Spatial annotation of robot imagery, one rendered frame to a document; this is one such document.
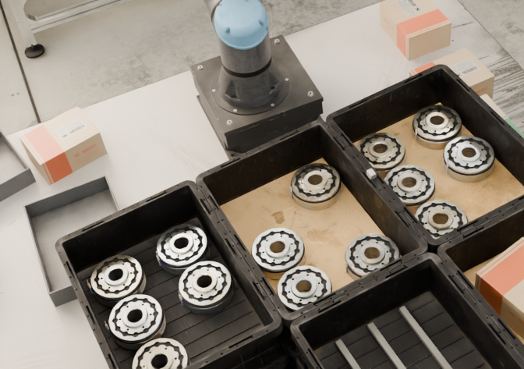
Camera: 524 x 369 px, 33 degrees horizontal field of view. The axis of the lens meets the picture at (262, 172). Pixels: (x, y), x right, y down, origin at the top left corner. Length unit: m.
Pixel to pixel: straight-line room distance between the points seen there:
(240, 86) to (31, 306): 0.67
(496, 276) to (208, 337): 0.53
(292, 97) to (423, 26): 0.41
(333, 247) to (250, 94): 0.47
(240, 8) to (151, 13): 1.78
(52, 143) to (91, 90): 1.31
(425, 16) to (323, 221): 0.74
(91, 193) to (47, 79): 1.52
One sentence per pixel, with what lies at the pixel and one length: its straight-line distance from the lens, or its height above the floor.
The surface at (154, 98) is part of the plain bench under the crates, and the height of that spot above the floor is 0.70.
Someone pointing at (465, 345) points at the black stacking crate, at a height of 0.83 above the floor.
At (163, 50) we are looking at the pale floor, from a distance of 3.57.
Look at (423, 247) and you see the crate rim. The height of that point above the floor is 0.93.
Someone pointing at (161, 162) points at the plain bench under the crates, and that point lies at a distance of 2.16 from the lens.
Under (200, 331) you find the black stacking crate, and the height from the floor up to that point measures 0.83.
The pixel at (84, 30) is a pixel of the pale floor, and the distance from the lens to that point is 3.78.
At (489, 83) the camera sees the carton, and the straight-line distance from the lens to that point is 2.19.
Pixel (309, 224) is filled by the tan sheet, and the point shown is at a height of 0.83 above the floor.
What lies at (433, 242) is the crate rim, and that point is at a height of 0.93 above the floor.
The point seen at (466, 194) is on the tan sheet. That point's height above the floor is 0.83.
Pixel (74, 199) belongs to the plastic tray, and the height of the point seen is 0.71.
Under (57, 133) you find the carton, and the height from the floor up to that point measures 0.77.
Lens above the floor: 2.25
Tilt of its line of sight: 48 degrees down
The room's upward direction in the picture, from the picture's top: 10 degrees counter-clockwise
